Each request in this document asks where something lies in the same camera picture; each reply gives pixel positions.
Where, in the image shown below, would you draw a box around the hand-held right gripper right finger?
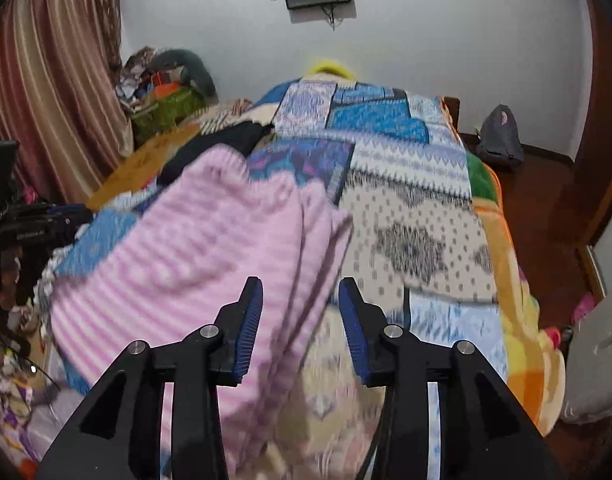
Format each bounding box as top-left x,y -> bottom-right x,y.
338,276 -> 562,480

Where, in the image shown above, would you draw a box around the pink striped pants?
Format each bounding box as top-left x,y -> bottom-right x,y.
50,145 -> 354,480

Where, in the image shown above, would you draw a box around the pile of crumpled clutter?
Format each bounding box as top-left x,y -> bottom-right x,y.
114,46 -> 159,111

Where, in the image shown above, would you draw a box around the orange fleece blanket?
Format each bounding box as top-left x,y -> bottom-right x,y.
466,152 -> 567,436

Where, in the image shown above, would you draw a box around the blue patchwork blanket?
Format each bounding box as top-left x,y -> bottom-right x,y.
56,77 -> 512,480

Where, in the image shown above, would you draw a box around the orange striped bed sheet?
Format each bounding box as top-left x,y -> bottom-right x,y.
196,100 -> 257,134

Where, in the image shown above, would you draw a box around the yellow foam tube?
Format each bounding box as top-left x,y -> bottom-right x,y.
306,56 -> 357,82

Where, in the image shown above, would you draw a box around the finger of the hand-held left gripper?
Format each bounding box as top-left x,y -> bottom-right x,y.
46,202 -> 95,242

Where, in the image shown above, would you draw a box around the folded black cloth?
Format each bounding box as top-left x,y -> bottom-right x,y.
158,121 -> 267,186

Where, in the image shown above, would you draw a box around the striped brown curtain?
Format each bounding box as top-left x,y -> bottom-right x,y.
0,0 -> 134,206

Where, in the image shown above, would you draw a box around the green patterned bag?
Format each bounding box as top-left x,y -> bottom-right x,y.
130,85 -> 207,148

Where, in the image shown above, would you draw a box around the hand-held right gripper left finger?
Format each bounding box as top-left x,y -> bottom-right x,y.
36,276 -> 264,480

